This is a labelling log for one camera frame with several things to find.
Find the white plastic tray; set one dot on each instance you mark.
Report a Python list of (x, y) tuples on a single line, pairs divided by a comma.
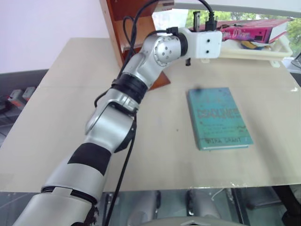
[(247, 55)]

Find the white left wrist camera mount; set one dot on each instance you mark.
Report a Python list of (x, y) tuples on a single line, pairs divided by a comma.
[(207, 47)]

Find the blue and yellow item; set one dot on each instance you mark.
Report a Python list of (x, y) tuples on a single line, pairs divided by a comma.
[(249, 45)]

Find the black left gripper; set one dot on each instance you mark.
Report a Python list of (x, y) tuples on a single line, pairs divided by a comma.
[(188, 62)]

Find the pink hardcover book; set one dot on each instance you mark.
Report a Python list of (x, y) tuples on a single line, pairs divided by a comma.
[(247, 33)]

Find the teal hardcover book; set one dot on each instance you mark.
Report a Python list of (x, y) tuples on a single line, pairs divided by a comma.
[(218, 117)]

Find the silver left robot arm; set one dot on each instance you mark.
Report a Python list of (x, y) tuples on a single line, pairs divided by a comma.
[(113, 124)]

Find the red and grey box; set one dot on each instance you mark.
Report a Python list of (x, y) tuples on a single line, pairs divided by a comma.
[(14, 97), (28, 93)]

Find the brown wooden bookshelf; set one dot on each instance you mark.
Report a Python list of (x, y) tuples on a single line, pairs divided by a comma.
[(117, 28)]

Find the black rounded object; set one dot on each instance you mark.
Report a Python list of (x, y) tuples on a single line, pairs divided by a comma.
[(292, 63)]

